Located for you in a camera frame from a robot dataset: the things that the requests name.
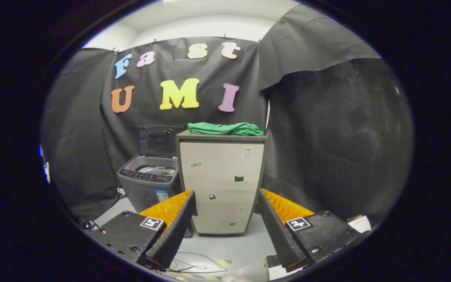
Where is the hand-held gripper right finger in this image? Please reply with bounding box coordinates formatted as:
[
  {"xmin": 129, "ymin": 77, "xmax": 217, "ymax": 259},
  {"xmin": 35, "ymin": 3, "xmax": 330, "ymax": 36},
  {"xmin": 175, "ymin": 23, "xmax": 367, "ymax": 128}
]
[{"xmin": 255, "ymin": 188, "xmax": 371, "ymax": 273}]

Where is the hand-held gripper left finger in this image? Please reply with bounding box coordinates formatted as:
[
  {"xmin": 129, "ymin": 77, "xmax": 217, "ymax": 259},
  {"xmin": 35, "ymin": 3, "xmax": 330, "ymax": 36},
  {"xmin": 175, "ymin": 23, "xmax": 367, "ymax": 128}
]
[{"xmin": 88, "ymin": 190, "xmax": 197, "ymax": 272}]

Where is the grey washing machine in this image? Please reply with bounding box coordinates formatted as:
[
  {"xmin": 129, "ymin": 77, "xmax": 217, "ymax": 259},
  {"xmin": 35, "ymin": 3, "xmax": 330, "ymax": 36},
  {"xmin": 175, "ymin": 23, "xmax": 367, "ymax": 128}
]
[{"xmin": 117, "ymin": 155, "xmax": 181, "ymax": 214}]

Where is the dark transparent washing machine lid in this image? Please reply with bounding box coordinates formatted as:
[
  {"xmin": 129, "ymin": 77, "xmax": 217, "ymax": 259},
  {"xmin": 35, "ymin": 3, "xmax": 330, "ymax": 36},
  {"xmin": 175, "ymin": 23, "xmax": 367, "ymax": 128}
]
[{"xmin": 138, "ymin": 126, "xmax": 185, "ymax": 159}]

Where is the green polo shirt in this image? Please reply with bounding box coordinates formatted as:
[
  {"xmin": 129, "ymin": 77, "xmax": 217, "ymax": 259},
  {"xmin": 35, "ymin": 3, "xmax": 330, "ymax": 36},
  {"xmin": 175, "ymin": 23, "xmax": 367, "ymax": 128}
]
[{"xmin": 188, "ymin": 122, "xmax": 264, "ymax": 136}]

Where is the white paper card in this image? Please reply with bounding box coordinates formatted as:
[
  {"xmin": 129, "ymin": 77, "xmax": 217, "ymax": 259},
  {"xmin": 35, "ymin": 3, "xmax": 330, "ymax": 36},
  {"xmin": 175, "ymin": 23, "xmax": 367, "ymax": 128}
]
[{"xmin": 347, "ymin": 215, "xmax": 372, "ymax": 233}]

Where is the black backdrop cloth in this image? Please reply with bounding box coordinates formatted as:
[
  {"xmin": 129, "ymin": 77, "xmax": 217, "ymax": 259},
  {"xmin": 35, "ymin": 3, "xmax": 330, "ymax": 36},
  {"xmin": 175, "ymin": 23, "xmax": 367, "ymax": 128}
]
[{"xmin": 41, "ymin": 4, "xmax": 414, "ymax": 224}]

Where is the thin black floor cable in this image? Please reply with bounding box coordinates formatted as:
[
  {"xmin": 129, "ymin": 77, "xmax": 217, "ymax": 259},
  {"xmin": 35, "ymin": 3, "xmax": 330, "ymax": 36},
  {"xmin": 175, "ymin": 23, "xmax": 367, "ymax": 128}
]
[{"xmin": 169, "ymin": 252, "xmax": 229, "ymax": 273}]

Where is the beige cabinet with dark frame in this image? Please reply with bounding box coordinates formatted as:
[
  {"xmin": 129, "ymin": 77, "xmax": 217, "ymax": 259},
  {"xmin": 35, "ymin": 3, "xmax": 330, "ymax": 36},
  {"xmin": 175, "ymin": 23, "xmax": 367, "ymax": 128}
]
[{"xmin": 176, "ymin": 130, "xmax": 269, "ymax": 236}]

